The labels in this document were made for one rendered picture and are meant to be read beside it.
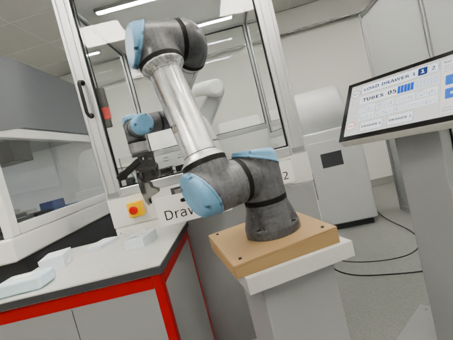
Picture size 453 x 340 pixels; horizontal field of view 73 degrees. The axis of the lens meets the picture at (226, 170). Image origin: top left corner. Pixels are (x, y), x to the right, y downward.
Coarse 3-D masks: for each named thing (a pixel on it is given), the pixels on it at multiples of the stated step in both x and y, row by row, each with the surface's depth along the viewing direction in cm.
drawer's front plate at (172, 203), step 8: (160, 200) 118; (168, 200) 118; (176, 200) 118; (160, 208) 119; (168, 208) 119; (176, 208) 119; (184, 208) 118; (232, 208) 118; (160, 216) 119; (168, 216) 119; (192, 216) 119; (160, 224) 119; (168, 224) 119
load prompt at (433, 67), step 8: (432, 64) 116; (408, 72) 122; (416, 72) 119; (424, 72) 117; (432, 72) 114; (384, 80) 129; (392, 80) 126; (400, 80) 123; (408, 80) 120; (368, 88) 134; (376, 88) 130
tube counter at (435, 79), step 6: (426, 78) 115; (432, 78) 113; (438, 78) 111; (402, 84) 121; (408, 84) 120; (414, 84) 118; (420, 84) 116; (426, 84) 114; (432, 84) 112; (390, 90) 124; (396, 90) 122; (402, 90) 120; (408, 90) 118
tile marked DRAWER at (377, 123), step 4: (372, 120) 124; (376, 120) 123; (380, 120) 122; (360, 124) 128; (364, 124) 127; (368, 124) 125; (372, 124) 124; (376, 124) 122; (380, 124) 121; (360, 128) 127; (364, 128) 126; (368, 128) 124; (372, 128) 123
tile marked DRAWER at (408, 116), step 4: (404, 112) 115; (408, 112) 114; (412, 112) 113; (388, 116) 120; (392, 116) 118; (396, 116) 117; (400, 116) 116; (404, 116) 114; (408, 116) 113; (412, 116) 112; (388, 120) 119; (392, 120) 117; (396, 120) 116; (400, 120) 115; (404, 120) 114; (408, 120) 113; (412, 120) 111; (388, 124) 118; (392, 124) 117
